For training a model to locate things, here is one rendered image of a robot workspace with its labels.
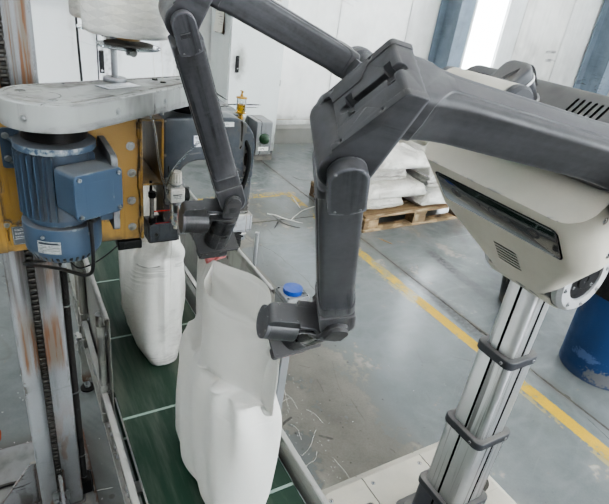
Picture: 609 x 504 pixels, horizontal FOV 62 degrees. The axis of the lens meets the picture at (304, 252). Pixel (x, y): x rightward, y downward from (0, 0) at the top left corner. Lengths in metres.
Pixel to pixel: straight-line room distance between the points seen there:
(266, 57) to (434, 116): 4.73
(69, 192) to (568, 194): 0.86
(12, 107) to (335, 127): 0.68
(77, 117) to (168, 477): 1.03
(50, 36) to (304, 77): 3.03
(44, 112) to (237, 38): 4.10
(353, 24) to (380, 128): 5.91
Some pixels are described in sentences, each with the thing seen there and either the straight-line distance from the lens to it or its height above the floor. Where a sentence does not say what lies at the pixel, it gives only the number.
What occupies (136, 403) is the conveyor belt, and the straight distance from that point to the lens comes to 1.82.
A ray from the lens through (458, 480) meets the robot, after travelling 1.55.
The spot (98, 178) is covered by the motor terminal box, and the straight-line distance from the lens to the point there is 1.02.
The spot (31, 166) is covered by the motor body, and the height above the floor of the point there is 1.29.
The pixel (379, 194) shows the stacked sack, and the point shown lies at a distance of 3.98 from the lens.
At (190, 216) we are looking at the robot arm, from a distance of 1.13.
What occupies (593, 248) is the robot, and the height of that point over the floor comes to 1.34.
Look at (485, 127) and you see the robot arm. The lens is 0.52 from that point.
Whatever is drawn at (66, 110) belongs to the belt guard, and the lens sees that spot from 1.02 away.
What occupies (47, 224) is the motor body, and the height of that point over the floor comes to 1.17.
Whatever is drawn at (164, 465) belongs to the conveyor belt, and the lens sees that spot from 1.65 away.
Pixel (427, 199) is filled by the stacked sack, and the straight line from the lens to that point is 4.40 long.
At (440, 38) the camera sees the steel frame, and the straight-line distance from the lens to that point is 7.17.
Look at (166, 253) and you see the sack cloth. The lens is 1.68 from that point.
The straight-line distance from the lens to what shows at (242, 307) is 1.29.
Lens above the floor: 1.65
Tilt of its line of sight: 27 degrees down
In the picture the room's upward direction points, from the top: 8 degrees clockwise
